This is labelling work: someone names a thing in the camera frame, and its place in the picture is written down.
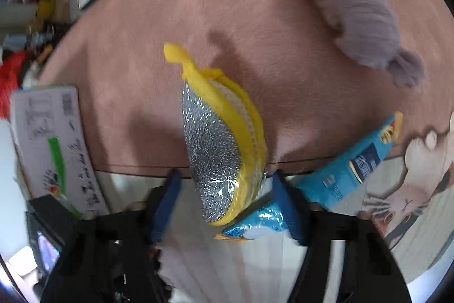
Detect yellow toy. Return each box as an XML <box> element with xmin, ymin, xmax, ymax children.
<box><xmin>35</xmin><ymin>0</ymin><xmax>57</xmax><ymax>20</ymax></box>

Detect white cardboard box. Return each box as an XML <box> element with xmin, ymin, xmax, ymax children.
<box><xmin>9</xmin><ymin>86</ymin><xmax>112</xmax><ymax>220</ymax></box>

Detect pink round rug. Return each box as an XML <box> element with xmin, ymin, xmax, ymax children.
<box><xmin>37</xmin><ymin>0</ymin><xmax>454</xmax><ymax>177</ymax></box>

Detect yellow silver scrubbing sponge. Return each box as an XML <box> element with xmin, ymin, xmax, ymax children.
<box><xmin>163</xmin><ymin>42</ymin><xmax>269</xmax><ymax>227</ymax></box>

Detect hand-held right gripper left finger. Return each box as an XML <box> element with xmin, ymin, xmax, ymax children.
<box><xmin>93</xmin><ymin>169</ymin><xmax>184</xmax><ymax>303</ymax></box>

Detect red fluffy cloth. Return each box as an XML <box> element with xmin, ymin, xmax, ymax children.
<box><xmin>0</xmin><ymin>51</ymin><xmax>30</xmax><ymax>119</ymax></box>

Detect blue snack packet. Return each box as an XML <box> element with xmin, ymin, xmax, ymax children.
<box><xmin>215</xmin><ymin>111</ymin><xmax>405</xmax><ymax>242</ymax></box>

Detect cat print mat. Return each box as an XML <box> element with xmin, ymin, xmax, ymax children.
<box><xmin>358</xmin><ymin>111</ymin><xmax>454</xmax><ymax>286</ymax></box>

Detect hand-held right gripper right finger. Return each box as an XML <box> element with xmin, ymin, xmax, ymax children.
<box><xmin>271</xmin><ymin>170</ymin><xmax>373</xmax><ymax>303</ymax></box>

